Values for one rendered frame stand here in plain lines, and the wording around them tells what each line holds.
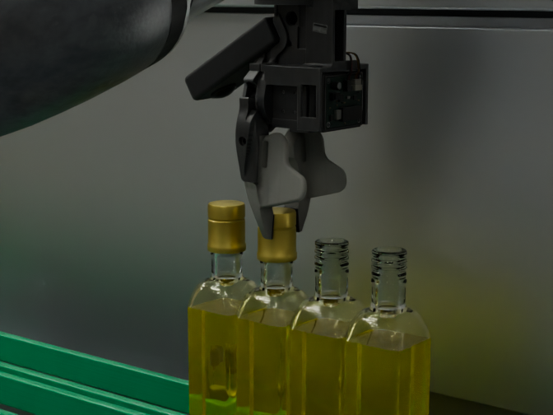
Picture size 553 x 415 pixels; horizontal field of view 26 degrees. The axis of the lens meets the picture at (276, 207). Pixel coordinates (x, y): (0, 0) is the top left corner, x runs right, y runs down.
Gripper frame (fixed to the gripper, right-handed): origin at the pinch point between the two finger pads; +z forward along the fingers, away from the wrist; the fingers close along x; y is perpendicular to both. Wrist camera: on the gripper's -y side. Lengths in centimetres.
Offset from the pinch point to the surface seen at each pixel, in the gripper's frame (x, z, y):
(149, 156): 14.6, -1.3, -29.7
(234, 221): -0.6, 0.7, -4.3
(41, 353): 2.7, 19.9, -35.2
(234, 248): -0.8, 3.1, -4.2
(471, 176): 12.1, -3.6, 12.6
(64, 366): 2.7, 20.6, -31.6
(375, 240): 12.0, 3.5, 2.6
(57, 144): 14.4, -1.5, -44.8
